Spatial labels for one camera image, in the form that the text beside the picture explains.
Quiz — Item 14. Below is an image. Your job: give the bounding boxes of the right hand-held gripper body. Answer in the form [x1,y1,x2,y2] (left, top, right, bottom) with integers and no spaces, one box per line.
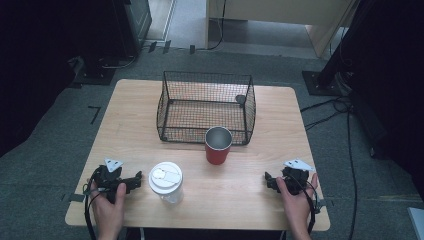
[281,158,316,196]

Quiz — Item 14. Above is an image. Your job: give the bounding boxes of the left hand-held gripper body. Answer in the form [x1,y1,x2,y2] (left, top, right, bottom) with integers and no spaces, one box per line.
[93,157,126,204]

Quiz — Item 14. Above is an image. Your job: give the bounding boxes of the white lidded cup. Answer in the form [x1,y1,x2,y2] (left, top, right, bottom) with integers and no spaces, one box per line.
[148,161,185,205]

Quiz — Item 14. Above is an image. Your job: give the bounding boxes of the red cup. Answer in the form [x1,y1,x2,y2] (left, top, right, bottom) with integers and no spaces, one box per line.
[204,125,234,166]

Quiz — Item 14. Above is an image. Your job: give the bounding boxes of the black wire basket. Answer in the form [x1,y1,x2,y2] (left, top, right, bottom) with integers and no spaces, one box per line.
[156,70,257,147]

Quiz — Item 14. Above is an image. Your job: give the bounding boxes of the person's right hand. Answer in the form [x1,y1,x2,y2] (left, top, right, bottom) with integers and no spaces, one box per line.
[275,173,320,234]

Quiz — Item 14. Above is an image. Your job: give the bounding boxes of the person's left hand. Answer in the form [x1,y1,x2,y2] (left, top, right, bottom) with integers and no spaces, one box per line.
[87,179,128,234]

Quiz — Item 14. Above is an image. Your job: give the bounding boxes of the black angled floor tape mark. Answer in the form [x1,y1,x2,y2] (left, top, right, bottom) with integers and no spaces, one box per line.
[87,105,102,126]

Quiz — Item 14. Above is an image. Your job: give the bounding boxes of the white flat object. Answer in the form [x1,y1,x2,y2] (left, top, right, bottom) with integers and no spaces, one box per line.
[406,206,424,240]

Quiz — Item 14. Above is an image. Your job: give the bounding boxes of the dark curtain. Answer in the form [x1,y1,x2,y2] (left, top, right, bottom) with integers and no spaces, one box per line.
[316,0,424,203]
[0,0,129,158]

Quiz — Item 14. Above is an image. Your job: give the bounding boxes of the black cabinet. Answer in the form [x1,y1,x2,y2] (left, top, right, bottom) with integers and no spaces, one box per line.
[112,0,153,58]

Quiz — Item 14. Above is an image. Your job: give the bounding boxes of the beige cabinet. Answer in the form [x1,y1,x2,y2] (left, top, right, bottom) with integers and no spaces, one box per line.
[204,0,362,60]

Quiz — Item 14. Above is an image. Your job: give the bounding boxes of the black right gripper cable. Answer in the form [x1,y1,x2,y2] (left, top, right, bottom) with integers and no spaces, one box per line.
[289,173,320,236]

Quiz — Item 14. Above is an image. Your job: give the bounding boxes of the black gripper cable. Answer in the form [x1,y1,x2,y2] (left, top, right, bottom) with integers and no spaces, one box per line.
[289,173,320,236]
[83,165,103,240]

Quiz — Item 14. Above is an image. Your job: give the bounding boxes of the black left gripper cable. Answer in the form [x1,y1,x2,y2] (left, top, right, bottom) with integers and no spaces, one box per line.
[83,165,103,240]

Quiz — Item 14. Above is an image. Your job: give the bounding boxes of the long black floor cable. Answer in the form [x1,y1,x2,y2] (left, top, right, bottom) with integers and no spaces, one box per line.
[345,108,359,240]

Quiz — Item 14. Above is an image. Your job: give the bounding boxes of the black stand base plate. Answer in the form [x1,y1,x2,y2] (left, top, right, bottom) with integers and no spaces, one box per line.
[67,55,117,90]
[301,70,353,98]

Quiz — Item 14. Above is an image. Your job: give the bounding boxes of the black curved floor cable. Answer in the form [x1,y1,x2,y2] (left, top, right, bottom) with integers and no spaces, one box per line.
[100,52,140,70]

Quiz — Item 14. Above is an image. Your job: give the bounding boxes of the black hanging cable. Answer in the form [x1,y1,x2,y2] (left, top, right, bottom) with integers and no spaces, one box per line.
[207,0,228,52]

